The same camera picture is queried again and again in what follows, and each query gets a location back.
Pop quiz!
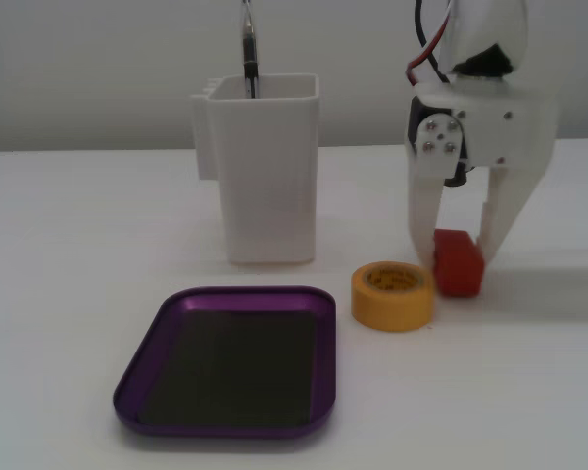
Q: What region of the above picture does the black servo cable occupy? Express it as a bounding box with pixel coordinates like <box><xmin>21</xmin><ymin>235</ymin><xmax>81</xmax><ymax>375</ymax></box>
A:
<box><xmin>413</xmin><ymin>0</ymin><xmax>453</xmax><ymax>84</ymax></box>

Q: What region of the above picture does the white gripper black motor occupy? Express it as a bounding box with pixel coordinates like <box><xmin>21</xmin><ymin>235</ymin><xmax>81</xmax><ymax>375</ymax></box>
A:
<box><xmin>403</xmin><ymin>71</ymin><xmax>558</xmax><ymax>269</ymax></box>

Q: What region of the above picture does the purple metal tray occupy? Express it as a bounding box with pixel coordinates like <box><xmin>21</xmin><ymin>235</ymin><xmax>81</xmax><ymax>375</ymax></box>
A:
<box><xmin>112</xmin><ymin>285</ymin><xmax>338</xmax><ymax>440</ymax></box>

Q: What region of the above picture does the red ribbed cube block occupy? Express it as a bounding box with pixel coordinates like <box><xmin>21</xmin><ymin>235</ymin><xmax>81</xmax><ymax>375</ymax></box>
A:
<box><xmin>432</xmin><ymin>228</ymin><xmax>487</xmax><ymax>299</ymax></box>

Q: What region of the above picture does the red servo wire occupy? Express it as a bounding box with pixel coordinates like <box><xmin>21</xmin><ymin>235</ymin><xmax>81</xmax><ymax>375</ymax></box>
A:
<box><xmin>403</xmin><ymin>9</ymin><xmax>458</xmax><ymax>88</ymax></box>

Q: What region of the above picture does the yellow tape roll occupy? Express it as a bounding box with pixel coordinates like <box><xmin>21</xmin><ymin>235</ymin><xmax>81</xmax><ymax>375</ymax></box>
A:
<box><xmin>349</xmin><ymin>261</ymin><xmax>436</xmax><ymax>334</ymax></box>

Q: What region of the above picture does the white plastic box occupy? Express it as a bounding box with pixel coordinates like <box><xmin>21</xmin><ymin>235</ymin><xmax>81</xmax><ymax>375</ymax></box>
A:
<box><xmin>190</xmin><ymin>72</ymin><xmax>321</xmax><ymax>266</ymax></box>

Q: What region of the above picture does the black clear ballpoint pen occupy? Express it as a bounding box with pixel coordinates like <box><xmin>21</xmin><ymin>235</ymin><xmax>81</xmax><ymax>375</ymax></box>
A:
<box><xmin>238</xmin><ymin>0</ymin><xmax>263</xmax><ymax>100</ymax></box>

